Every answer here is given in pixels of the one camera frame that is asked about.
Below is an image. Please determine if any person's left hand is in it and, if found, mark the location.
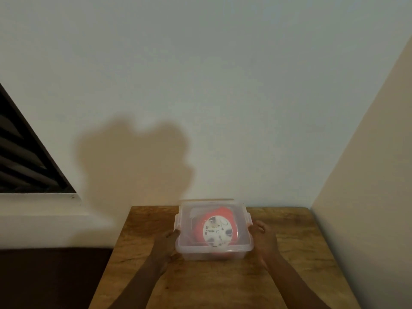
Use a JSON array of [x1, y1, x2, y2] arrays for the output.
[[151, 229, 181, 274]]

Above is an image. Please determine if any person's right hand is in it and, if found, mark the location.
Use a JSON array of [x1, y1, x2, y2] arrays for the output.
[[248, 220, 280, 270]]

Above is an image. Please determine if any clear plastic storage box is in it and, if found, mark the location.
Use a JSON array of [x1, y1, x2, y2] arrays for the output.
[[174, 199, 254, 261]]

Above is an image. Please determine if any person's right forearm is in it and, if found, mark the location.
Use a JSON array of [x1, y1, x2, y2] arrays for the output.
[[266, 254, 333, 309]]

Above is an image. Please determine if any person's left forearm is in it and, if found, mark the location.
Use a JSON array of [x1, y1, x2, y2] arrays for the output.
[[106, 258, 167, 309]]

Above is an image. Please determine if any white round circuit board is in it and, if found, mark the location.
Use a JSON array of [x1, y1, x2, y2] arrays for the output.
[[203, 216, 234, 248]]

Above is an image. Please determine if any red round housing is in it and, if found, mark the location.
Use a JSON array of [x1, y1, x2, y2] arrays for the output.
[[192, 207, 239, 253]]

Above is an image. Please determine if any clear plastic box lid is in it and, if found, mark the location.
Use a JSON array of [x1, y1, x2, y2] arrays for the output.
[[174, 199, 254, 253]]

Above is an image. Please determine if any wooden table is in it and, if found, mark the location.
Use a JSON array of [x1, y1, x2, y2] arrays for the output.
[[89, 206, 361, 309]]

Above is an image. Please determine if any dark louvered window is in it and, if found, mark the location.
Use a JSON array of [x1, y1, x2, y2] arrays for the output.
[[0, 83, 76, 194]]

